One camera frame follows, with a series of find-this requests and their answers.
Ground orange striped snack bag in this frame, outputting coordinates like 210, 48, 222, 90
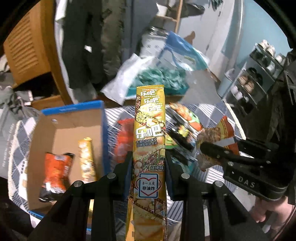
196, 116, 239, 172

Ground orange green snack bag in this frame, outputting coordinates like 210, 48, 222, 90
169, 103, 203, 131

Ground green bean snack bag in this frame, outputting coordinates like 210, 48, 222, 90
166, 128, 196, 166

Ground orange red snack bag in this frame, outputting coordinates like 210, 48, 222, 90
39, 153, 75, 203

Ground yellow snack bag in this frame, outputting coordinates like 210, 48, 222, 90
78, 137, 96, 183

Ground tall yellow chip bag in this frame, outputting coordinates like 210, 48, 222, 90
125, 85, 167, 240

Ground red translucent snack bag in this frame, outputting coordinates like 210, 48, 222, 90
114, 118, 134, 163

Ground person's right hand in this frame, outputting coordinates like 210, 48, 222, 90
249, 197, 294, 232

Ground navy white patterned tablecloth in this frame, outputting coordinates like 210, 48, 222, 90
6, 101, 246, 235

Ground teal crumpled plastic bags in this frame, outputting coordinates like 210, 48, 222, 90
126, 67, 189, 96

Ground light blue trash bin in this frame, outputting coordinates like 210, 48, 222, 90
217, 68, 236, 98

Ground blue-rimmed cardboard box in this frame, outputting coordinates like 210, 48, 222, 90
27, 100, 111, 219

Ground blue white plastic package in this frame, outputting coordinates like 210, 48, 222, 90
158, 32, 210, 72

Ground metal shoe rack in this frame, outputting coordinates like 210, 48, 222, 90
222, 40, 285, 116

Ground large brown cardboard box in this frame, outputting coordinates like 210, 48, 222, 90
97, 92, 186, 108

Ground white plastic bag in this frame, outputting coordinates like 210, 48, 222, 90
101, 54, 154, 105

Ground grey clothes pile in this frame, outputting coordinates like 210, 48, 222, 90
1, 86, 41, 121

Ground dark hanging coat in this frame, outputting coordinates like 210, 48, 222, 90
62, 1, 124, 91

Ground wooden cabinet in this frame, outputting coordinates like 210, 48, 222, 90
3, 1, 72, 110

